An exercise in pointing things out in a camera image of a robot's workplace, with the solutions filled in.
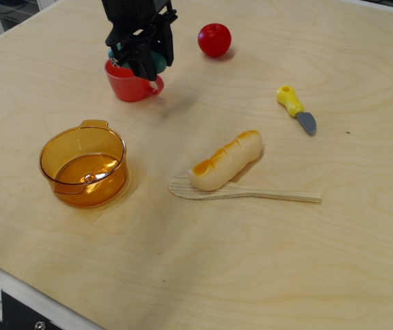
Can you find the toy bread loaf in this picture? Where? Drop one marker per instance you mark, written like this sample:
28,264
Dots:
215,171

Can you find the orange transparent plastic pot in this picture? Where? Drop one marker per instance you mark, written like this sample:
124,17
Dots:
85,166

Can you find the black corner bracket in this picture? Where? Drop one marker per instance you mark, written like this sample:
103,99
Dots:
16,315

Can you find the yellow handled toy knife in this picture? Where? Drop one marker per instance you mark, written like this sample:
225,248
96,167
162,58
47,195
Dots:
287,97

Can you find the wooden spatula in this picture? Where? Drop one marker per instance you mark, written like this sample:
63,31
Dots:
181,187

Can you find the red toy apple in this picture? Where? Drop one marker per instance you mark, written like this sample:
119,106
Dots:
214,39

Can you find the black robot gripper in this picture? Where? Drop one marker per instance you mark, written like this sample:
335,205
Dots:
140,28

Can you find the aluminium table frame rail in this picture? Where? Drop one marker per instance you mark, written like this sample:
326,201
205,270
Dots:
62,316

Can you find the red plastic cup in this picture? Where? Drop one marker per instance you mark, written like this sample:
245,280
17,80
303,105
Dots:
128,87

